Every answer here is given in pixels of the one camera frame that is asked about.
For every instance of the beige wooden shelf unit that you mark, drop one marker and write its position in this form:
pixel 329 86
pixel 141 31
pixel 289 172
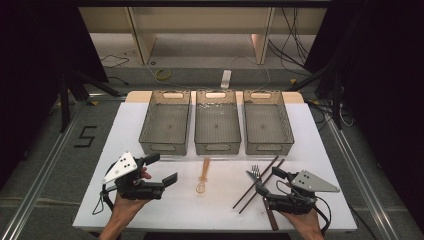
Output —
pixel 206 20

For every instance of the wooden spoon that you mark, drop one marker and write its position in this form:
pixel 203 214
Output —
pixel 204 171

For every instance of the aluminium floor rail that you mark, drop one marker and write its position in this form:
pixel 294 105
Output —
pixel 360 173
pixel 40 173

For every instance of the black curtain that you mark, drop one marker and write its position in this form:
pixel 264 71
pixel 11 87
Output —
pixel 30 66
pixel 383 83

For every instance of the white table mat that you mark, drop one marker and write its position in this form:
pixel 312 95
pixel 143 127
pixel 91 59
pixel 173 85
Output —
pixel 186 206

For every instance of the white power strip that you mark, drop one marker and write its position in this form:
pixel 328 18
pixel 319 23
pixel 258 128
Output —
pixel 226 79

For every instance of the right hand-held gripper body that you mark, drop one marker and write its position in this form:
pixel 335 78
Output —
pixel 313 183

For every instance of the yellow tape roll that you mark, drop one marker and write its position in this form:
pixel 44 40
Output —
pixel 163 77

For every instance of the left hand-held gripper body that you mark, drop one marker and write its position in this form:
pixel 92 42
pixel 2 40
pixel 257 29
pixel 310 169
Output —
pixel 121 166

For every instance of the person's right hand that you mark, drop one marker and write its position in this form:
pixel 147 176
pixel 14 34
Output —
pixel 306 221

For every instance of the black metal stand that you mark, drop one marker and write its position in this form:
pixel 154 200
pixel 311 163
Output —
pixel 337 106
pixel 64 106

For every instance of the smoky clear plastic bin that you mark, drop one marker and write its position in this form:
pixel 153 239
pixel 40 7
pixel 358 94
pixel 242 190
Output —
pixel 268 123
pixel 216 123
pixel 165 123

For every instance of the person's left hand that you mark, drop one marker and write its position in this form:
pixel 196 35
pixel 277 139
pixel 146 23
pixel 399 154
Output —
pixel 128 207

